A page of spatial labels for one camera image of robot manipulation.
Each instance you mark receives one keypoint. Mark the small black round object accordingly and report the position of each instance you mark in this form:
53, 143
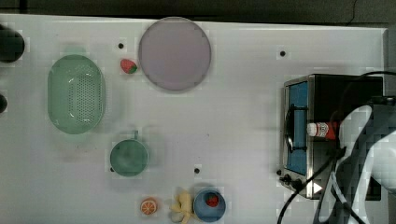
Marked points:
3, 103

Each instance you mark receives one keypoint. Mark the red ketchup bottle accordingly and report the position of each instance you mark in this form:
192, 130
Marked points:
327, 130

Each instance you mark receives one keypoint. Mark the black round container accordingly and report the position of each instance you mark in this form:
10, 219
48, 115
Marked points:
11, 45

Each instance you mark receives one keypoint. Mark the red toy strawberry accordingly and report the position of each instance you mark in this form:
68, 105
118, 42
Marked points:
128, 66

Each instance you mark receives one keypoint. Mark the pink round plate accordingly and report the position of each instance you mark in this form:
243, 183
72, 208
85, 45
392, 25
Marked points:
175, 54

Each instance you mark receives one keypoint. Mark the orange slice toy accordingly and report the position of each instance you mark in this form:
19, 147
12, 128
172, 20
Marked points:
148, 206

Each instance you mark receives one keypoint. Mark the green mug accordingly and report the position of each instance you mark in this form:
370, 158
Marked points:
129, 157

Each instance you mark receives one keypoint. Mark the small strawberry in bowl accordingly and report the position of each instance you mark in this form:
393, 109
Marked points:
212, 200

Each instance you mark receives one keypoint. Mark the green perforated colander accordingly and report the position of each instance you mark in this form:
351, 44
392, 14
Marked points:
76, 94

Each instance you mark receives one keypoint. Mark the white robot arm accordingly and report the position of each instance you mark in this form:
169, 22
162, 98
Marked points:
366, 151

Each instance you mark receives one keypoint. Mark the blue bowl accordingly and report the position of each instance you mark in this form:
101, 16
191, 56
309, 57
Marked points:
205, 212

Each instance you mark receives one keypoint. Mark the yellow peeled banana toy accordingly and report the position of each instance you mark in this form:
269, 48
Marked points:
181, 209

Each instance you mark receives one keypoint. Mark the black toaster oven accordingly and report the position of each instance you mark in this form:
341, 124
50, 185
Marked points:
313, 108

